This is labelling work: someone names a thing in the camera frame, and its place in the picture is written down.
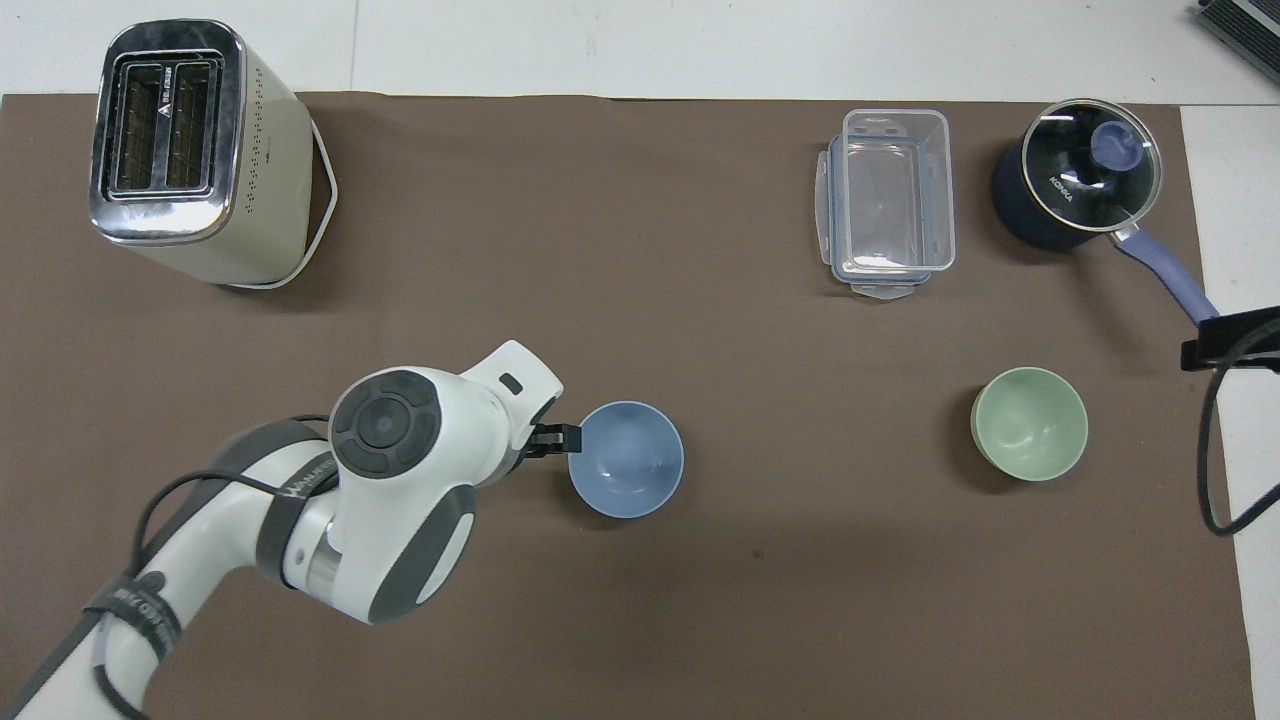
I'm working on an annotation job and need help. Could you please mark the glass pot lid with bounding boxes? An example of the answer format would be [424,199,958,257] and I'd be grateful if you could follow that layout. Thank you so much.
[1021,97,1165,235]

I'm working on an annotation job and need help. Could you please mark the clear plastic container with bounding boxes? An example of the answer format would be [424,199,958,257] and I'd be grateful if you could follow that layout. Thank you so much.
[841,108,957,277]

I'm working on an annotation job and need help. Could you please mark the blue bowl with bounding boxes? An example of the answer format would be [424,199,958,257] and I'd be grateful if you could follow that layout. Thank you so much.
[568,401,686,520]

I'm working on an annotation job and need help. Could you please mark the green bowl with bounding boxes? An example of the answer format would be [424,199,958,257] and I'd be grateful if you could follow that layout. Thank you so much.
[970,366,1090,483]

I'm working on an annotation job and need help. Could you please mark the clear lid with blue seal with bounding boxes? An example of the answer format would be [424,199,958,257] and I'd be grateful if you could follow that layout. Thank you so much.
[814,134,937,302]

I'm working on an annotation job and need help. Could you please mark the black cable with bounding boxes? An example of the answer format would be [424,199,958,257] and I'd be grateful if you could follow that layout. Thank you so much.
[1197,318,1280,538]
[93,413,339,720]

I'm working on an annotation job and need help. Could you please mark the grey ribbed case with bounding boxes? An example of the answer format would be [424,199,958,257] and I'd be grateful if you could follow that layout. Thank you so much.
[1194,0,1280,87]

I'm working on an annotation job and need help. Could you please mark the dark blue saucepan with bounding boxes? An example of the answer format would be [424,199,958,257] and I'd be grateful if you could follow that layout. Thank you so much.
[990,97,1223,327]

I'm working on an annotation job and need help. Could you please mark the cream and chrome toaster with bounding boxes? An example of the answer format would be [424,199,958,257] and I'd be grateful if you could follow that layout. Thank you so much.
[88,18,339,292]

